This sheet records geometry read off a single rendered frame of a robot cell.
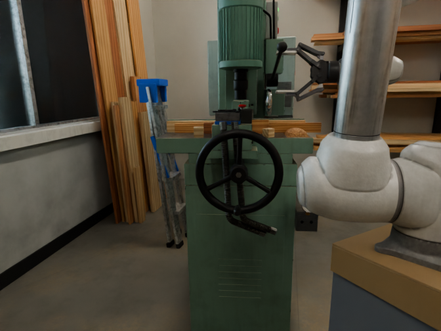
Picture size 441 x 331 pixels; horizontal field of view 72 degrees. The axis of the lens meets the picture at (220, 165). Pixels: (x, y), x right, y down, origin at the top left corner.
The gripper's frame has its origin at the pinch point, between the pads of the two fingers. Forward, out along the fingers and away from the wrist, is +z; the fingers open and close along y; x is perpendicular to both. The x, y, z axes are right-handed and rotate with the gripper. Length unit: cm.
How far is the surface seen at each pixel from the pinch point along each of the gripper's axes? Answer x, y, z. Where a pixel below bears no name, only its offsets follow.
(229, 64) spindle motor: -7.3, 5.2, 18.4
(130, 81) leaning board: -160, 35, 118
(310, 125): -18.9, -17.2, -15.3
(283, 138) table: -4.2, -23.4, -2.3
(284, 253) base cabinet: -13, -70, -5
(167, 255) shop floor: -89, -98, 64
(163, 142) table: -4, -25, 43
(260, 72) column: -32.9, 8.7, 5.2
